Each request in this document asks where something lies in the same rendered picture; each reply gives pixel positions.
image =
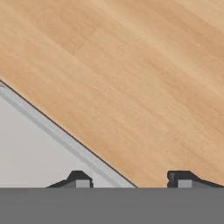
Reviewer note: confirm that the pale grey cabinet panel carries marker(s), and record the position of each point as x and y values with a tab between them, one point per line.
32	151

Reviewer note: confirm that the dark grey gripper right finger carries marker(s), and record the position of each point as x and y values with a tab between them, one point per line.
181	175

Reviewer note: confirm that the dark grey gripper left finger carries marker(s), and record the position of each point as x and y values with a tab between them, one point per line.
78	176

